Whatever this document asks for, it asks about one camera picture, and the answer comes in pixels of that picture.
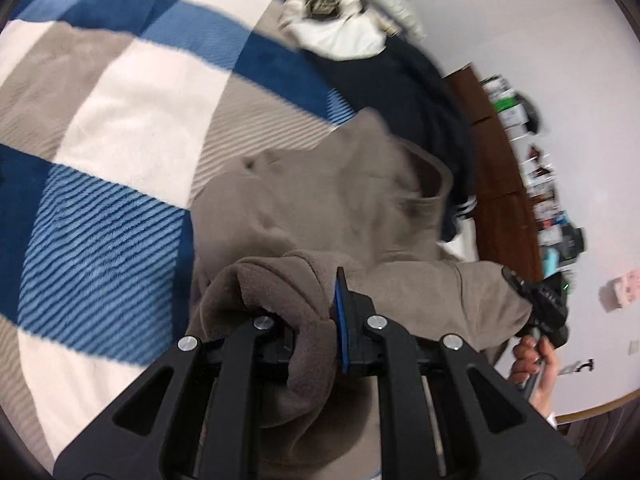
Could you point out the white garment with black patch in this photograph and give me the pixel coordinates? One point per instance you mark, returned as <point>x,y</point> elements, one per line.
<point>340,35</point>

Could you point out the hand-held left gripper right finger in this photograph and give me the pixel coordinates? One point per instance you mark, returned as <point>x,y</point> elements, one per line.
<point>341,330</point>

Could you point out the grey zip-up fleece jacket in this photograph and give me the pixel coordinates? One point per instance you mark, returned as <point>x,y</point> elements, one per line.
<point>325,200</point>

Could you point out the person's right forearm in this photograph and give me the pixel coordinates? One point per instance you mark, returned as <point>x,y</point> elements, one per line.
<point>545,405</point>

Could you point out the blue white plaid blanket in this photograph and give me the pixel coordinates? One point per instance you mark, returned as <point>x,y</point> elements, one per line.
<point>125,110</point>

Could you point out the dark wall bracket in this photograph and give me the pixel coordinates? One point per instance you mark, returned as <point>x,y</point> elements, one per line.
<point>580,365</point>

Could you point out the teal box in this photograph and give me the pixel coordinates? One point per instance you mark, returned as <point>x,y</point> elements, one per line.
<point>550,262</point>

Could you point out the clutter of bottles and boxes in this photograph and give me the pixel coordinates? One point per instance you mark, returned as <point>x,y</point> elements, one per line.
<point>540,175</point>

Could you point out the pink wall decoration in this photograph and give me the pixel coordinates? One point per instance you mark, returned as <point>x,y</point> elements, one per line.
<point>625,290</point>

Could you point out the black garment with white stripes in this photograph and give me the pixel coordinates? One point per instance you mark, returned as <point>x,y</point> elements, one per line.
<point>410,100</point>

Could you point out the black helmet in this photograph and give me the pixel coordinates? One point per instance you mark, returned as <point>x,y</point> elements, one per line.
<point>534,115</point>

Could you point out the person's right hand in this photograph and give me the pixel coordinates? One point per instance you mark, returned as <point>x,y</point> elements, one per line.
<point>525,360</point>

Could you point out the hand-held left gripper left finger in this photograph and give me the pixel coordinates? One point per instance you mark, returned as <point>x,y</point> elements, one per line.
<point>235,370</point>

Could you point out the white wall outlet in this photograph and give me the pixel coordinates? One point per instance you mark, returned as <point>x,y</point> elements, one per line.
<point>634,347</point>

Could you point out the brown wooden dresser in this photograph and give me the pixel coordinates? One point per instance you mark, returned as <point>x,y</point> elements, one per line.
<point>500,195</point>

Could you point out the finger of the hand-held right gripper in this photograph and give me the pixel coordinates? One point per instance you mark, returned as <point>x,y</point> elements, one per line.
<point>516,285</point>

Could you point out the black box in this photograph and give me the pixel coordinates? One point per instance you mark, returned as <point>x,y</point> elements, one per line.
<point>571,242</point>

